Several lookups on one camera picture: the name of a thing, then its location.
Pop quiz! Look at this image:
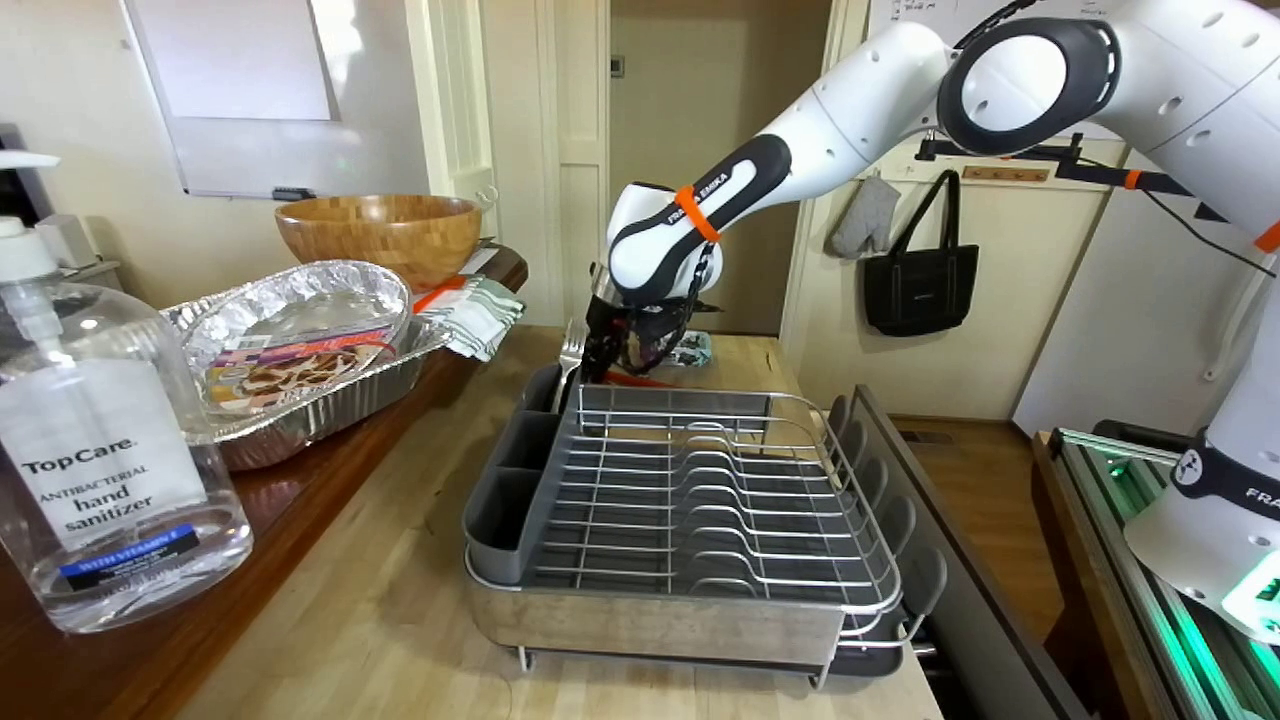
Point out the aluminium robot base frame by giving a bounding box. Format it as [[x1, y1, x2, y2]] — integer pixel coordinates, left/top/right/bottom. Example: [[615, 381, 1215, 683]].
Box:
[[1042, 421, 1280, 720]]

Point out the dark wooden counter ledge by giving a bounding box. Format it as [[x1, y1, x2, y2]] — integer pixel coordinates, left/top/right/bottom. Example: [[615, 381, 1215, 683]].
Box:
[[0, 243, 530, 720]]

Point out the black tote bag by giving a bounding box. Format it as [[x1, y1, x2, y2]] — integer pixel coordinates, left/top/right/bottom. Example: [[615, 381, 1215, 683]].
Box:
[[855, 168, 982, 341]]

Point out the clear hand sanitizer bottle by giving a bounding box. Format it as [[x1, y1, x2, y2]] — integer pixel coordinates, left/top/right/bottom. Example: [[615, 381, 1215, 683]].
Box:
[[0, 148, 257, 639]]

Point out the aluminium foil tray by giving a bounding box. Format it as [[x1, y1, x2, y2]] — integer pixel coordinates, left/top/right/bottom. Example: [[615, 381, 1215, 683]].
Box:
[[159, 258, 446, 473]]

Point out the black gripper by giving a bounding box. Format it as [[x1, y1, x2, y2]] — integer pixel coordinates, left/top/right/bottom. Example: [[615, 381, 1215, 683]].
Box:
[[578, 292, 698, 390]]

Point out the gray oven mitt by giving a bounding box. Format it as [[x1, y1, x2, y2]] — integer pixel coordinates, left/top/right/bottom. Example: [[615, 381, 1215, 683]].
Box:
[[821, 172, 904, 266]]

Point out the wire dish drying rack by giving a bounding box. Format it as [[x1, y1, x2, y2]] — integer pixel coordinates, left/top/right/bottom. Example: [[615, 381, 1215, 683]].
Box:
[[457, 361, 950, 691]]

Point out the black device behind bottle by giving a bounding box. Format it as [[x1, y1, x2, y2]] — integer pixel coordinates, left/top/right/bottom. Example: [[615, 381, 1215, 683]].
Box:
[[0, 124, 59, 232]]

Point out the green white plastic packet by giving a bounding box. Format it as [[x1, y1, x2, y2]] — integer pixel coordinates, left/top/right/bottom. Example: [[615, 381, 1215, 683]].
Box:
[[410, 274, 530, 369]]

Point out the black camera mounting bar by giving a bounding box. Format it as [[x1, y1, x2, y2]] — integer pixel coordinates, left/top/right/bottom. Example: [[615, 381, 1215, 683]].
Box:
[[914, 134, 1267, 229]]

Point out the wooden bowl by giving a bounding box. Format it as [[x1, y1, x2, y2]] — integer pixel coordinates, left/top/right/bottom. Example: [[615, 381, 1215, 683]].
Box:
[[270, 192, 486, 292]]

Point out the seaweed snack packet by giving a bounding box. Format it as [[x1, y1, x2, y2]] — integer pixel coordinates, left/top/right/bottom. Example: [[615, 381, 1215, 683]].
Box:
[[670, 333, 719, 376]]

